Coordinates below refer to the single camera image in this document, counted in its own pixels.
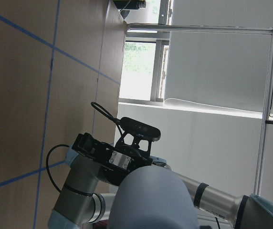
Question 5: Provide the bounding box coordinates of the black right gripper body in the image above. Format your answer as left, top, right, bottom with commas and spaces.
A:
72, 133, 153, 186

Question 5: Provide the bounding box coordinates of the light blue plastic cup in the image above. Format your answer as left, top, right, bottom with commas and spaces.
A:
107, 166, 199, 229

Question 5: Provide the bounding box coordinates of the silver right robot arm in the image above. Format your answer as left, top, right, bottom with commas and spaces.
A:
48, 133, 273, 229

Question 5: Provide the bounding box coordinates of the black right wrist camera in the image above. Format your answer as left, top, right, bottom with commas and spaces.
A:
119, 117, 161, 142

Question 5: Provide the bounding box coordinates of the black right camera cable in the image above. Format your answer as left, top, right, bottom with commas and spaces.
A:
46, 102, 125, 191

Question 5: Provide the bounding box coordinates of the aluminium frame post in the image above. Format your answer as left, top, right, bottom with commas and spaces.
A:
126, 23, 273, 195

